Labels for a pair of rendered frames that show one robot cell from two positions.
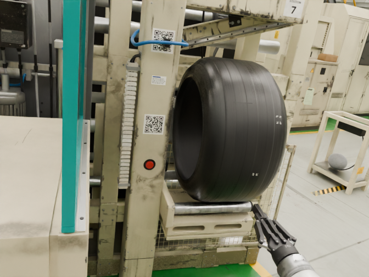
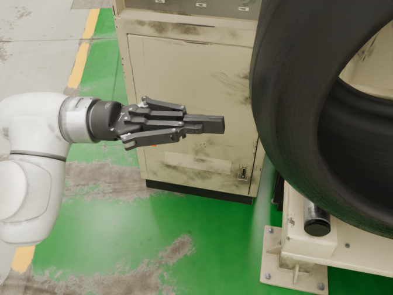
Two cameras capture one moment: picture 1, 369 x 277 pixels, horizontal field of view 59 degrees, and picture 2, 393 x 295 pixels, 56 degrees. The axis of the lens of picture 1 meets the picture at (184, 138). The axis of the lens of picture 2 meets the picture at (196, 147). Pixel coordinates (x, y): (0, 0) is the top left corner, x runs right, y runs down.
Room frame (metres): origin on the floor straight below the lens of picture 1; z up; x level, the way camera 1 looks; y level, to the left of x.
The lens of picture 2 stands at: (1.18, -0.71, 1.46)
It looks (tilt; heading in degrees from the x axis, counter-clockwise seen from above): 46 degrees down; 120
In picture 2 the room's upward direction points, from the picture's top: straight up
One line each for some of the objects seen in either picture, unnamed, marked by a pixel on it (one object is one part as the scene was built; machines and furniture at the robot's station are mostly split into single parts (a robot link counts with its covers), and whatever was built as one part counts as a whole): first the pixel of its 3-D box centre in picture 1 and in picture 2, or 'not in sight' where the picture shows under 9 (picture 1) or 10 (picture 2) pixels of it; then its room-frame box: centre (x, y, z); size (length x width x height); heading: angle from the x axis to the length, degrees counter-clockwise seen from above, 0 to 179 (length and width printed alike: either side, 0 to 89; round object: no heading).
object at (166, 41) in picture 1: (159, 38); not in sight; (1.17, 0.14, 1.51); 0.19 x 0.19 x 0.06; 18
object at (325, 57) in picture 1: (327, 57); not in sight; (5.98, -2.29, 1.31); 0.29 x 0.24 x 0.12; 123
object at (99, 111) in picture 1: (98, 166); not in sight; (1.93, 0.54, 0.61); 0.33 x 0.06 x 0.86; 18
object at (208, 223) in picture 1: (208, 221); (308, 175); (1.14, -0.14, 0.84); 0.36 x 0.09 x 0.06; 108
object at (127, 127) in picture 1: (128, 128); not in sight; (1.12, 0.21, 1.19); 0.05 x 0.04 x 0.48; 18
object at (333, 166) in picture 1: (345, 150); not in sight; (3.66, -1.90, 0.40); 0.60 x 0.35 x 0.80; 33
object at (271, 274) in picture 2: not in sight; (295, 256); (1.17, 0.14, 0.02); 0.27 x 0.27 x 0.04; 18
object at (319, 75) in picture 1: (301, 93); not in sight; (5.93, -1.98, 0.62); 0.91 x 0.58 x 1.25; 123
